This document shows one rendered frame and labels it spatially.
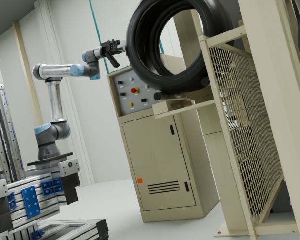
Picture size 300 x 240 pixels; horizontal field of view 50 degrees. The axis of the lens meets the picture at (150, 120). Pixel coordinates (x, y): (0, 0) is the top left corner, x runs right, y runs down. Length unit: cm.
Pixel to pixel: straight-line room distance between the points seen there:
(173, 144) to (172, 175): 25
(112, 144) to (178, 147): 333
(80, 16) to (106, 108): 172
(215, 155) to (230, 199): 29
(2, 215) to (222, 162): 127
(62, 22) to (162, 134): 437
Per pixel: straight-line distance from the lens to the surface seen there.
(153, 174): 260
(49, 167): 221
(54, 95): 235
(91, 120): 599
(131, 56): 183
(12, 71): 794
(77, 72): 197
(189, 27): 209
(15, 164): 223
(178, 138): 245
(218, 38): 111
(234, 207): 210
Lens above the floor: 74
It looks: 2 degrees up
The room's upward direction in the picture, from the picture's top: 14 degrees counter-clockwise
